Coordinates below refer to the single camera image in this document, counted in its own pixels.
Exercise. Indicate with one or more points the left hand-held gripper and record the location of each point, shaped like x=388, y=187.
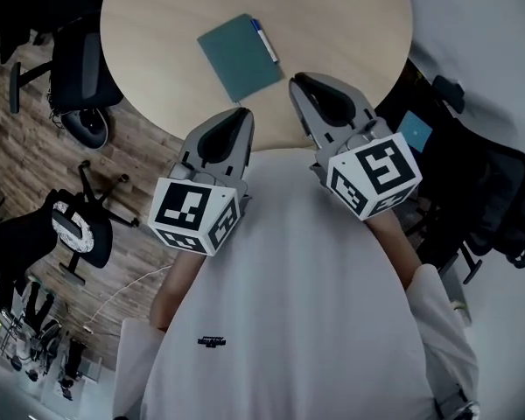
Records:
x=188, y=212

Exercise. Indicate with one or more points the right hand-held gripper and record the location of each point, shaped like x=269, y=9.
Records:
x=372, y=173

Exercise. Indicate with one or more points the white marker pen blue cap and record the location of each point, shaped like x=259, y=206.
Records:
x=267, y=44

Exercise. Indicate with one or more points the grey-blue notebook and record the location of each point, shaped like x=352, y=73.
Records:
x=240, y=55

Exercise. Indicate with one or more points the person's right forearm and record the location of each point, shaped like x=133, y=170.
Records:
x=394, y=247

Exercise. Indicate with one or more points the person's left forearm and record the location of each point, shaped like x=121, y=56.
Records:
x=175, y=291

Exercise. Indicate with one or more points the round beige table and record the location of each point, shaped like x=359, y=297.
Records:
x=332, y=24

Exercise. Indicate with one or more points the black mesh-back office chair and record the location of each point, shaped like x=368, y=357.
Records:
x=485, y=191

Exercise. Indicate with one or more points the blue square paper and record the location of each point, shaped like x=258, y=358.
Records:
x=415, y=131

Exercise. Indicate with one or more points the grey round device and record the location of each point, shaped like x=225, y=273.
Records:
x=87, y=127

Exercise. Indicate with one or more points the person's white shirt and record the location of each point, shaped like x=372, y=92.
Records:
x=289, y=278

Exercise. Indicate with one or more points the black chair with patterned cushion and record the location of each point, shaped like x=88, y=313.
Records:
x=22, y=239

